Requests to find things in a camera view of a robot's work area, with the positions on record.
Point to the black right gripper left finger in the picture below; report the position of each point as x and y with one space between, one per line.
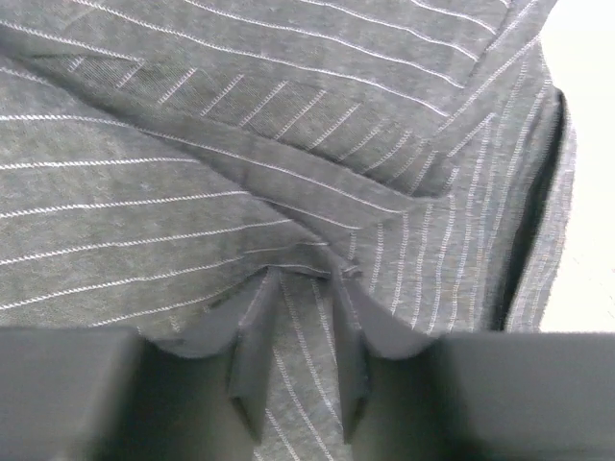
109 393

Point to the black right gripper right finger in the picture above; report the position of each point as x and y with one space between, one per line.
405 395

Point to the grey pinstriped long sleeve shirt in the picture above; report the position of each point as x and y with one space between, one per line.
160 157

